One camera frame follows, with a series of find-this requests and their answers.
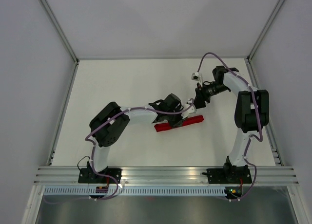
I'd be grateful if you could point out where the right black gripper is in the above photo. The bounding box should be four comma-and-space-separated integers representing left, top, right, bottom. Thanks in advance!
193, 82, 229, 110

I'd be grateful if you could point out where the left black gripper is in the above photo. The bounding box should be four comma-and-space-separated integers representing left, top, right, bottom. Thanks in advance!
166, 106, 188, 130

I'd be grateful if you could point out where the red cloth napkin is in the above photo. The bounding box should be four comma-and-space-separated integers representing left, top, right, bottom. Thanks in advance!
154, 115, 204, 132

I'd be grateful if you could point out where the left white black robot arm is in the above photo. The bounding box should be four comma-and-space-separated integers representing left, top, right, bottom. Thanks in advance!
85, 93, 195, 183

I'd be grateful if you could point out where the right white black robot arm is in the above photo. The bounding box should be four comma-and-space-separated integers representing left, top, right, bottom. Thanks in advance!
192, 66, 269, 184

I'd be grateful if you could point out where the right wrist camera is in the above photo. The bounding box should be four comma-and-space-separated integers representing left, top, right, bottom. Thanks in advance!
191, 72, 203, 85

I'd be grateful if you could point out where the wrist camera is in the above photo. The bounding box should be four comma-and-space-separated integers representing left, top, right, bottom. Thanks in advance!
181, 98, 196, 119
191, 72, 203, 85

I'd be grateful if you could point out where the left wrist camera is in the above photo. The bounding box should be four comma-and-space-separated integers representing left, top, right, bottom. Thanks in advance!
181, 98, 196, 119

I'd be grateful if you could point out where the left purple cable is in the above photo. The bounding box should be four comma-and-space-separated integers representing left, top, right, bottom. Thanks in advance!
43, 98, 195, 205

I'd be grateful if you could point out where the purple cable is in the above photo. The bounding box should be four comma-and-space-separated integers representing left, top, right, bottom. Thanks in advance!
43, 98, 195, 205
196, 52, 264, 203

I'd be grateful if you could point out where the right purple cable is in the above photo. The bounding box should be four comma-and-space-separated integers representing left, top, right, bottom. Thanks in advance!
196, 52, 264, 203

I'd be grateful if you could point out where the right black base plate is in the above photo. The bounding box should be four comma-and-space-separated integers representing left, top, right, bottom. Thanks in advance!
206, 168, 252, 184

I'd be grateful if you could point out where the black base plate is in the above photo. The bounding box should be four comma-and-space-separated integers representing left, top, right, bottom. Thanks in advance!
78, 167, 122, 184
206, 168, 252, 184

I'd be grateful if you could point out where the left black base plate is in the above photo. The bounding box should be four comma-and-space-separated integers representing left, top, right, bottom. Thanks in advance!
78, 167, 122, 184

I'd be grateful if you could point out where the right aluminium frame post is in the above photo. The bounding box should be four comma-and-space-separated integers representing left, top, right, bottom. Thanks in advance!
246, 0, 286, 63

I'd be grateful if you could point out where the aluminium frame post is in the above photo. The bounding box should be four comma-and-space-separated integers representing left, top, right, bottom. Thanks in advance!
38, 0, 79, 64
246, 0, 286, 63

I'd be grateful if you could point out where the left aluminium frame post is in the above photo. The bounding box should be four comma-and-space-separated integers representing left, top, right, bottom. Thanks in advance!
38, 0, 79, 64

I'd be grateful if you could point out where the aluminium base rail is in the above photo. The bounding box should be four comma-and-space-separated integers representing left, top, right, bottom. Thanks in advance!
33, 166, 299, 186

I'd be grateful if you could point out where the white slotted cable duct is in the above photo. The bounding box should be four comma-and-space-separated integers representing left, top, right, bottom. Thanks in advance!
43, 186, 226, 196

